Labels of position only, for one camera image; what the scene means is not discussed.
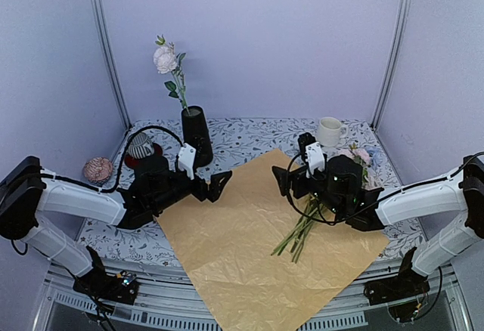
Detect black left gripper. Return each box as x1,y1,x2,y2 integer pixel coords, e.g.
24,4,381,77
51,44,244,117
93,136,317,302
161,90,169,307
151,171,233,215

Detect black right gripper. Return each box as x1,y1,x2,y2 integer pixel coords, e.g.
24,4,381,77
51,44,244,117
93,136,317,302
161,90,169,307
273,165,346,217

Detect orange wrapping paper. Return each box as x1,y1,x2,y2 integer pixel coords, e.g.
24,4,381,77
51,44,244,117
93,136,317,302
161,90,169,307
158,150,389,330

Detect artificial flower bouquet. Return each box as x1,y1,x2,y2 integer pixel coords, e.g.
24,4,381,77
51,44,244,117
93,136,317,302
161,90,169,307
272,144,382,263

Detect white rose stem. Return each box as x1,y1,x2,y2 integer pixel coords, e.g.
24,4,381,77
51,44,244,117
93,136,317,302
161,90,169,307
153,36,190,114

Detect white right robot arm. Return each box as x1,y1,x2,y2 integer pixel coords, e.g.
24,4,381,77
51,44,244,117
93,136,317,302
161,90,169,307
272,153,483,298

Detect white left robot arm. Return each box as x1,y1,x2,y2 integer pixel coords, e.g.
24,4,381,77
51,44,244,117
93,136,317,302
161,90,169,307
1,155,232,296

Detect tall black vase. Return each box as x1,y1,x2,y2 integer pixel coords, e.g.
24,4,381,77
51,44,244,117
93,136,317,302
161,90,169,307
181,106,213,169

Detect cream ceramic mug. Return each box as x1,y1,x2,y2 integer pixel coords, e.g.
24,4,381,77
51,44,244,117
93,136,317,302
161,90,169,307
316,117,348,147

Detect striped black white cup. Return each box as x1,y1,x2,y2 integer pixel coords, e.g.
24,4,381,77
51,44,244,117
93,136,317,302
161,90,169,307
127,132,155,159

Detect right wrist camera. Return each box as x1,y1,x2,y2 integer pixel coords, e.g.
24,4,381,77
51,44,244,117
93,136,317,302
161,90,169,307
298,132,327,178

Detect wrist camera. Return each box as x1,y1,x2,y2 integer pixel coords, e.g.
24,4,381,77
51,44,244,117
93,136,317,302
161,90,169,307
176,136,203,180
298,132,327,178

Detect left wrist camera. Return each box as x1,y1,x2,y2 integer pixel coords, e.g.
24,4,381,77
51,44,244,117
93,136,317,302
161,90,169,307
176,136,203,180

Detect aluminium front rail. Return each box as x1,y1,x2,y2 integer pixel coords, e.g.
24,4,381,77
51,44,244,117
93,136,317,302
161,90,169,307
32,259,473,330

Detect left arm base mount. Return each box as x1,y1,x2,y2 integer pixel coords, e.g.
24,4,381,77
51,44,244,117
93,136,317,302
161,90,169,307
73,246,139,305

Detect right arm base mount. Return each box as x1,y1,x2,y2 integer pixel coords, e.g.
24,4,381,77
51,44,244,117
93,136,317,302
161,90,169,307
364,247,430,323

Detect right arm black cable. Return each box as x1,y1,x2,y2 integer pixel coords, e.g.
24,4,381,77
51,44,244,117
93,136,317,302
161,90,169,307
285,151,484,226

